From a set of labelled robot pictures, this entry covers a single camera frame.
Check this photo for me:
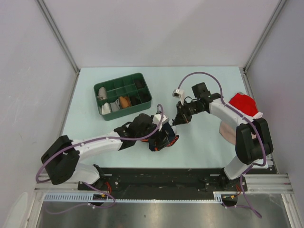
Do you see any black rolled cloth back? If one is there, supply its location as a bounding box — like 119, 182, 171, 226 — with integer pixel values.
133, 79, 146, 90

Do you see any slotted cable duct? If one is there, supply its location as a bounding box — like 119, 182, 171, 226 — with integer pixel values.
43, 192, 237, 204

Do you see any black rolled cloth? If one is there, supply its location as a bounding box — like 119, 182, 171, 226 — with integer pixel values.
129, 96, 141, 106
133, 79, 146, 90
138, 91, 151, 103

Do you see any green compartment organizer tray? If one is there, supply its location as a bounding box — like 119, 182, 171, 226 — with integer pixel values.
93, 73, 152, 121

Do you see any navy orange underwear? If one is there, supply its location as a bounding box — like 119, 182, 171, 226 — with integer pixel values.
140, 123, 180, 152

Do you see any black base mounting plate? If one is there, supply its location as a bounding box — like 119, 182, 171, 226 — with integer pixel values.
48, 167, 277, 193

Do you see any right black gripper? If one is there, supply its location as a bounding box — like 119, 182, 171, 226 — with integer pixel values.
173, 99, 205, 125

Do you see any red white underwear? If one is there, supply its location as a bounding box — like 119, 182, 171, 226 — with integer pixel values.
229, 93, 263, 119

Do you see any white rolled cloth in tray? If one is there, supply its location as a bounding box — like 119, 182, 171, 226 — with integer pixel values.
101, 103, 112, 115

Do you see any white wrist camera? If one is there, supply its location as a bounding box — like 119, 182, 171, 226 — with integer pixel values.
152, 113, 169, 131
172, 89, 185, 105

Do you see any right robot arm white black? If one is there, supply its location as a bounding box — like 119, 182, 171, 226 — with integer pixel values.
172, 83, 274, 190

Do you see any pink underwear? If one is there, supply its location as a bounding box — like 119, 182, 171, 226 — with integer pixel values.
219, 121, 236, 145

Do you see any aluminium frame rail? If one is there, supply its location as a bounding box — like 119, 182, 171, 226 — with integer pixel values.
34, 174, 294, 194

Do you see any grey rolled cloth in tray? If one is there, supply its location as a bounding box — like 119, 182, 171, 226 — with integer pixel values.
110, 99, 121, 112

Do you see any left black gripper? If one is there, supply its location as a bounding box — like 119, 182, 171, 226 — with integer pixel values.
135, 115, 169, 149

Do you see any purple cable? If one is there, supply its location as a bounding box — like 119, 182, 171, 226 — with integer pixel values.
178, 72, 266, 219
35, 103, 165, 215

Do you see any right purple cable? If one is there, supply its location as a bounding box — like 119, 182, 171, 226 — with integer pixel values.
178, 72, 266, 219

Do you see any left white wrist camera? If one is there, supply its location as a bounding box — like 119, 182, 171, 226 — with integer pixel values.
152, 113, 169, 131

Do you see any black rolled cloth front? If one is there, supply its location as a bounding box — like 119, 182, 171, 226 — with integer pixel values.
129, 96, 141, 106

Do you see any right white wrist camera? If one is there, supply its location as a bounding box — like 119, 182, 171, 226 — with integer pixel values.
172, 89, 185, 105

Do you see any orange rolled cloth in tray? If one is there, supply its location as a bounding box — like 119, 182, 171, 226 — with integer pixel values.
119, 96, 132, 109

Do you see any beige rolled cloth in tray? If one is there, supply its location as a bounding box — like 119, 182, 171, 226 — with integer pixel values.
97, 87, 107, 100

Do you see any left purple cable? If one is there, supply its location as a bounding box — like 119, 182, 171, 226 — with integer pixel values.
35, 103, 165, 215

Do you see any black rolled cloth right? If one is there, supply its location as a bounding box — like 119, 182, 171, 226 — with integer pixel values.
138, 91, 151, 103

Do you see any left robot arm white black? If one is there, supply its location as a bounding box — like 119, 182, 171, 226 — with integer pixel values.
41, 114, 179, 190

